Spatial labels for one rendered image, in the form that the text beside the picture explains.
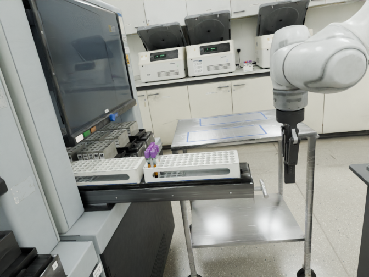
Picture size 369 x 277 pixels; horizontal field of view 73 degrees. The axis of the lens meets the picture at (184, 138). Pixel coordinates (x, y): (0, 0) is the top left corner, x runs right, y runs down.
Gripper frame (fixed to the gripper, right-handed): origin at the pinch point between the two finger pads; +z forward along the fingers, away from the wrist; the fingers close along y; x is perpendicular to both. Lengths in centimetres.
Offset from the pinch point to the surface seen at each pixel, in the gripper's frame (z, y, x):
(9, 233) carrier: -8, 36, -64
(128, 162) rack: -6, 0, -51
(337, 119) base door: 56, -229, 111
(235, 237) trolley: 52, -32, -17
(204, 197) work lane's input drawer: 3.4, 6.7, -26.2
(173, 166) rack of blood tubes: -6.4, 4.5, -34.8
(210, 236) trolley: 52, -33, -30
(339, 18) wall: -55, -292, 131
